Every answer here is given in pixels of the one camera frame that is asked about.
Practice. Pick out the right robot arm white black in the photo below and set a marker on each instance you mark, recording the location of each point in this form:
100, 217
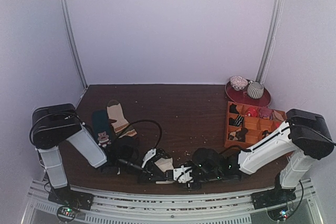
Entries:
303, 134

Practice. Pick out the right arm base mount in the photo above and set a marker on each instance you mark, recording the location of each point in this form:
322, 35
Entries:
272, 197

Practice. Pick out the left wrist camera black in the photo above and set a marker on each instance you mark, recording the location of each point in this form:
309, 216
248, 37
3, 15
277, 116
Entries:
126, 148

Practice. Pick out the left aluminium frame post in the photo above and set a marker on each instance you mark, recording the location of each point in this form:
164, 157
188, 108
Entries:
72, 43

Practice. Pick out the dark teal monkey sock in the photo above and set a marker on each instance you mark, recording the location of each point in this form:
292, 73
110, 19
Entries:
101, 128

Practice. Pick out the right aluminium frame post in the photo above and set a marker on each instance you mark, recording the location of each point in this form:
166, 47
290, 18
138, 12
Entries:
270, 41

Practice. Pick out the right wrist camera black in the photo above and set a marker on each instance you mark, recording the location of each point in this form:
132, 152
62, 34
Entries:
208, 161

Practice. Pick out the black sock in box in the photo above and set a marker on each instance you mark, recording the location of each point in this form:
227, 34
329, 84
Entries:
233, 109

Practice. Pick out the aluminium frame post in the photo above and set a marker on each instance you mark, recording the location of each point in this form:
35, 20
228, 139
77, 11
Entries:
72, 43
270, 41

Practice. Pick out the cream white sock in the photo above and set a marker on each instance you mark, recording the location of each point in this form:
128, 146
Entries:
165, 164

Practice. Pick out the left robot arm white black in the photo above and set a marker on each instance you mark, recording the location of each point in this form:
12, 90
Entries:
53, 125

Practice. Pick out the striped black white sock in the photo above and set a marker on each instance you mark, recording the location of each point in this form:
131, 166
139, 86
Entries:
237, 121

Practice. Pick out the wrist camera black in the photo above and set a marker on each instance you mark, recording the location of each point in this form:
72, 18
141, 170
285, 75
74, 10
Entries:
208, 161
126, 148

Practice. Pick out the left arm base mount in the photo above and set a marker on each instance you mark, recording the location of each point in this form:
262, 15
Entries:
71, 198

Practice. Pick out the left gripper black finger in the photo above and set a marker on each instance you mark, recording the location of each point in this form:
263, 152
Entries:
145, 177
156, 173

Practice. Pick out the grey striped cup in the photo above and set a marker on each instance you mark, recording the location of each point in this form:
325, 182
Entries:
255, 90

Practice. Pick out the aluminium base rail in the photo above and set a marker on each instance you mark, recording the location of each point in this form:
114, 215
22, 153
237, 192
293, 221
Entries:
114, 207

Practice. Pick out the white patterned bowl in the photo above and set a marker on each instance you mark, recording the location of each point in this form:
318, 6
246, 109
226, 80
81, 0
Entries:
238, 83

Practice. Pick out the red sock in box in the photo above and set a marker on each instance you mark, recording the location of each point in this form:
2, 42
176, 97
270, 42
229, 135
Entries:
252, 112

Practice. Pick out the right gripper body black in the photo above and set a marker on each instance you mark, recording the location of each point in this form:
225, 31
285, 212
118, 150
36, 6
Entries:
189, 176

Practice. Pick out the orange wooden compartment box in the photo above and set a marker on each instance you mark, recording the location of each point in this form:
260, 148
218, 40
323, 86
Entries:
258, 128

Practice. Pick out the pink sock in box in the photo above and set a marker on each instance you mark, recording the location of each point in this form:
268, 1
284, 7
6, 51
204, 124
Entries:
265, 113

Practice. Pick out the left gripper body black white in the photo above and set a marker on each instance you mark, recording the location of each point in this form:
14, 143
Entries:
147, 166

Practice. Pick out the argyle brown sock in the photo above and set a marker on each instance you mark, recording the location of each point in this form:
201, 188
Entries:
238, 135

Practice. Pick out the beige brown striped sock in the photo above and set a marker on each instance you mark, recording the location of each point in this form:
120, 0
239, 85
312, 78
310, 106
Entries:
117, 119

